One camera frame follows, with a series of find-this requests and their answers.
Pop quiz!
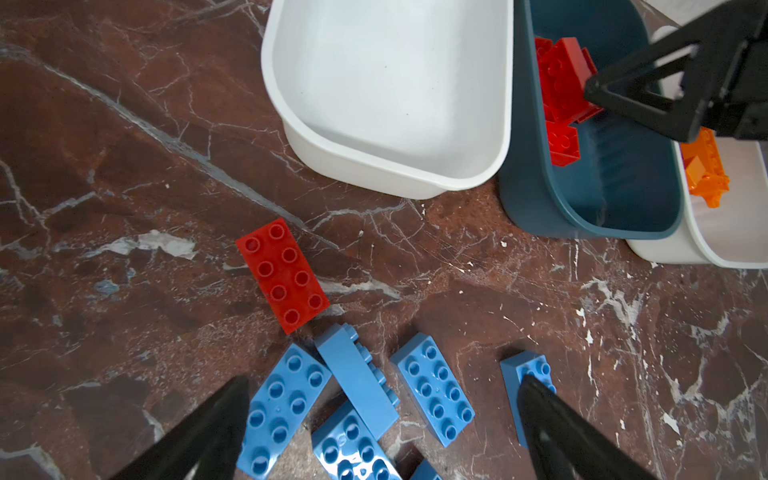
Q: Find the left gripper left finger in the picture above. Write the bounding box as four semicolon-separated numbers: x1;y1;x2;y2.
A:
114;375;249;479

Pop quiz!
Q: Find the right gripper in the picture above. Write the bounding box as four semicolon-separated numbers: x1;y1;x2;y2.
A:
584;1;767;143

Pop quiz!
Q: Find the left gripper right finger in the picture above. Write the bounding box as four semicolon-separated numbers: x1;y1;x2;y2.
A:
517;375;654;480

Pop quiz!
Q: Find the blue brick long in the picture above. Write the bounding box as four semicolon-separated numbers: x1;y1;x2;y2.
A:
237;344;331;479

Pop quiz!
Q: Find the orange lego chassis plate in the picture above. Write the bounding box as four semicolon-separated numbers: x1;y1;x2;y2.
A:
680;127;730;209

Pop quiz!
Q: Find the teal plastic bin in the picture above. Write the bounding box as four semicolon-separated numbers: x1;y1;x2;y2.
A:
498;1;684;240

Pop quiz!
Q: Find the right white plastic bin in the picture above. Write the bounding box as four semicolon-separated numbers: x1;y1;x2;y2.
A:
628;137;767;269

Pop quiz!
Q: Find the white plastic bin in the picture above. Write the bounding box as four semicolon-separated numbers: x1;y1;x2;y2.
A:
628;137;767;269
261;1;514;200

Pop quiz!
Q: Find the left white plastic bin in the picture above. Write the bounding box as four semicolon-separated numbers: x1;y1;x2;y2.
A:
261;1;514;200

